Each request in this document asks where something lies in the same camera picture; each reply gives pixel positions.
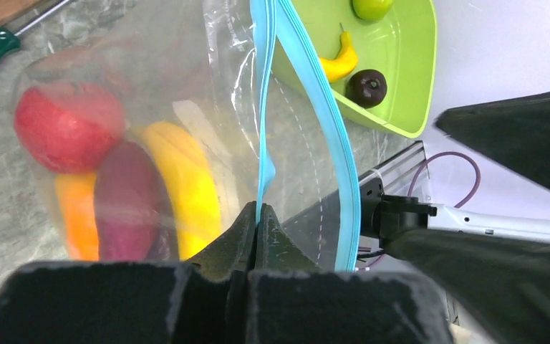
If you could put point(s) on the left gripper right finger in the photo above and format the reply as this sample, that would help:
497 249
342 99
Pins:
344 307

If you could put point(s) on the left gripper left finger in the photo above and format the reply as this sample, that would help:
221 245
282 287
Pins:
129 302

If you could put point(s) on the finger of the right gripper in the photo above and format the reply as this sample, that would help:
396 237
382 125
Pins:
514 133
503 283

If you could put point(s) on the purple sweet potato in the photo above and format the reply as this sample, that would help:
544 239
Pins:
133 214

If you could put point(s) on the yellow banana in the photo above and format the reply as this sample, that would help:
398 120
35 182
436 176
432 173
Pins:
344 63
189 183

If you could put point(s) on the orange yellow mango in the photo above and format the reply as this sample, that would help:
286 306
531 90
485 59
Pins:
75 193

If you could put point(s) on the clear zip top bag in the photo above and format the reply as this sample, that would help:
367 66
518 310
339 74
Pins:
259 105

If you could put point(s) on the red apple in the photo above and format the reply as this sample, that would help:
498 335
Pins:
69 127

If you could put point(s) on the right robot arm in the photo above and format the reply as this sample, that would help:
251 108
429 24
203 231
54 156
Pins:
388 216

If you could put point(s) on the green plastic tray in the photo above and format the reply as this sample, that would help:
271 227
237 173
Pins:
402 46

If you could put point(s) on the dark purple mangosteen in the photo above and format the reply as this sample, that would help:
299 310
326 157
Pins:
366 88

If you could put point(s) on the green pear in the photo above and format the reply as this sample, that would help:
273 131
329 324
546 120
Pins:
371 10

